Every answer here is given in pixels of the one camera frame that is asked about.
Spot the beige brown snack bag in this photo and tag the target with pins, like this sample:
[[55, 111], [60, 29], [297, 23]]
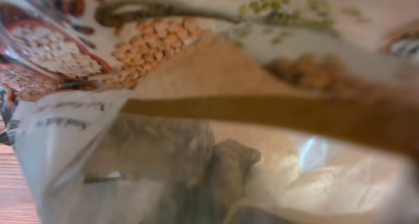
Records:
[[213, 111]]

